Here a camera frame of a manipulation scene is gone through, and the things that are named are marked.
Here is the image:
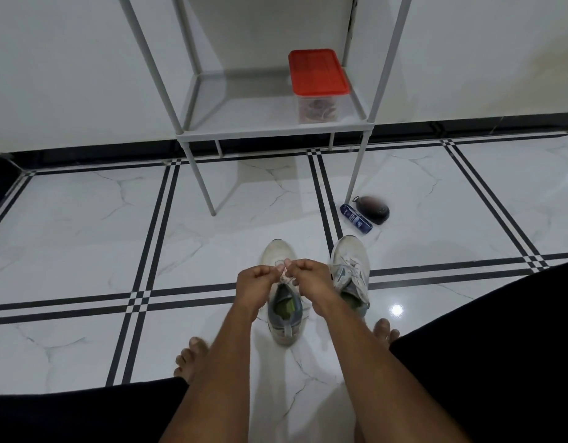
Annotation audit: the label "person's right hand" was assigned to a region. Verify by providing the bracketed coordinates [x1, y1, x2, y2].
[282, 258, 346, 320]

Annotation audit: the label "person's left hand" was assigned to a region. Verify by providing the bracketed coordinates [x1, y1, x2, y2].
[234, 264, 286, 324]

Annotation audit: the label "grey white shoelace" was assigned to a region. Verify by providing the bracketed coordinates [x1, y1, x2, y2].
[272, 258, 299, 287]
[333, 255, 370, 300]

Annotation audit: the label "white grey sneaker shoe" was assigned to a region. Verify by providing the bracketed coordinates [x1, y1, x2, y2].
[328, 234, 372, 320]
[259, 238, 306, 348]

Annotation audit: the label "clear box with red lid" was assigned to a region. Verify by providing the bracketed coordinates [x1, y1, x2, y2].
[300, 97, 339, 124]

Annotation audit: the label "clear container with red lid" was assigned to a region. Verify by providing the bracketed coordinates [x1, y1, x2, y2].
[287, 48, 351, 125]

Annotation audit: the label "person's left forearm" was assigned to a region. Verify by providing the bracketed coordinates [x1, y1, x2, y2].
[159, 308, 266, 443]

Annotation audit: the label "person's right forearm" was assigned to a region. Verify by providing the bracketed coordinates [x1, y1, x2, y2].
[323, 304, 472, 443]

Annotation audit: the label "person's right foot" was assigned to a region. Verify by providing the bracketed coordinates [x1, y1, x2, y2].
[372, 317, 401, 351]

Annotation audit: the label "person's foot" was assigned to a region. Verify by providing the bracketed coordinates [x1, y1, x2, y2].
[372, 317, 401, 351]
[173, 337, 211, 385]

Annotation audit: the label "person's left foot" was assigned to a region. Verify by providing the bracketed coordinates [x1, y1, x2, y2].
[173, 337, 211, 385]

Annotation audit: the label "grey metal shelf rack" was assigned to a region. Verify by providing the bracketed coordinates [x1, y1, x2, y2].
[116, 0, 414, 218]

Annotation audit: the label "black oval polish bottle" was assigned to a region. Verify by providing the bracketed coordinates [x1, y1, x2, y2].
[352, 195, 391, 226]

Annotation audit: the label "black shorts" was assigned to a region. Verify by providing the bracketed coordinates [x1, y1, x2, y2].
[0, 258, 568, 443]

